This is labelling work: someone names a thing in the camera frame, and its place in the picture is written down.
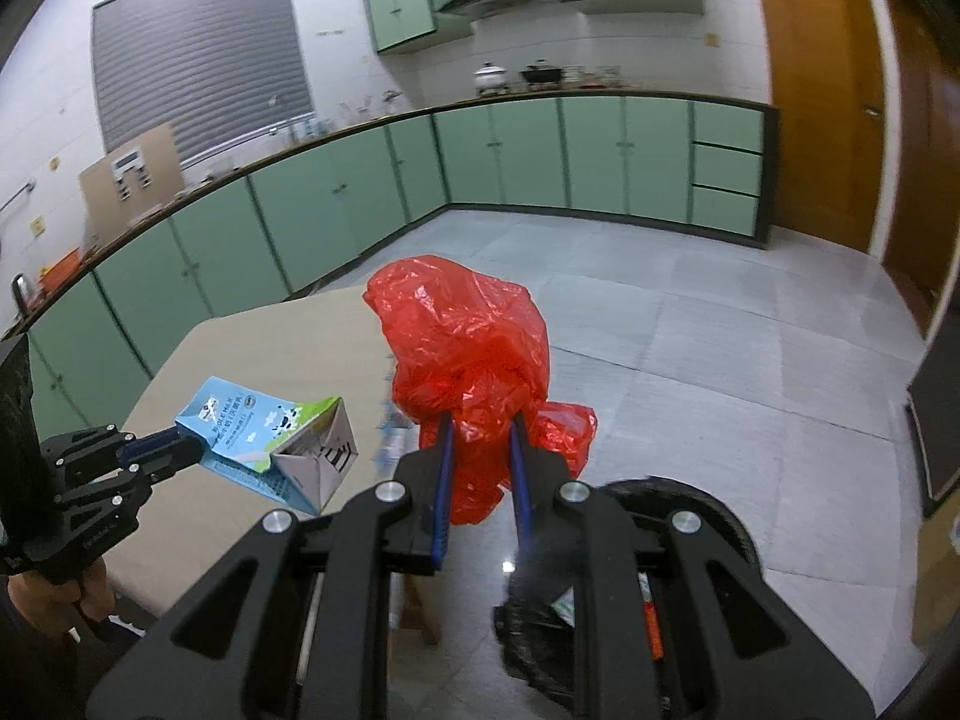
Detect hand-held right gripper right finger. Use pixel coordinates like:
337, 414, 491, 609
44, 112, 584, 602
508, 416, 878, 720

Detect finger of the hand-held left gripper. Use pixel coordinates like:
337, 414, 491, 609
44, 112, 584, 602
122, 424, 205, 464
139, 446, 209, 486

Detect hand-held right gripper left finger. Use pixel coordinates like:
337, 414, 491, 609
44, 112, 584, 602
86, 412, 455, 720

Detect blue milk carton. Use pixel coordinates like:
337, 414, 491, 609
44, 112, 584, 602
174, 376, 359, 517

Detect large red plastic bag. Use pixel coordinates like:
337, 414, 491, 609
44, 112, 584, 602
364, 256, 599, 526

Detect black trash bin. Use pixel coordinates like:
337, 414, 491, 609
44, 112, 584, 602
491, 476, 762, 698

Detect person's left hand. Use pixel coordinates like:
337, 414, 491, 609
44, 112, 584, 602
7, 561, 115, 635

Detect orange plastic basin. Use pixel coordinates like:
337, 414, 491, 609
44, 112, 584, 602
39, 247, 83, 290

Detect green lower kitchen cabinets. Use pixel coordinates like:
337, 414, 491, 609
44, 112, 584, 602
0, 94, 781, 451

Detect grey window blind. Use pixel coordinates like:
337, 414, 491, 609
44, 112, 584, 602
91, 0, 314, 155

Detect black panel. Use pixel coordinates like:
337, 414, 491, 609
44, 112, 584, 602
906, 330, 960, 500

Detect cardboard box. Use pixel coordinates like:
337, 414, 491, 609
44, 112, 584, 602
911, 495, 960, 646

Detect wooden door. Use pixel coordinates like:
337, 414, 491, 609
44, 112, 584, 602
746, 0, 960, 338

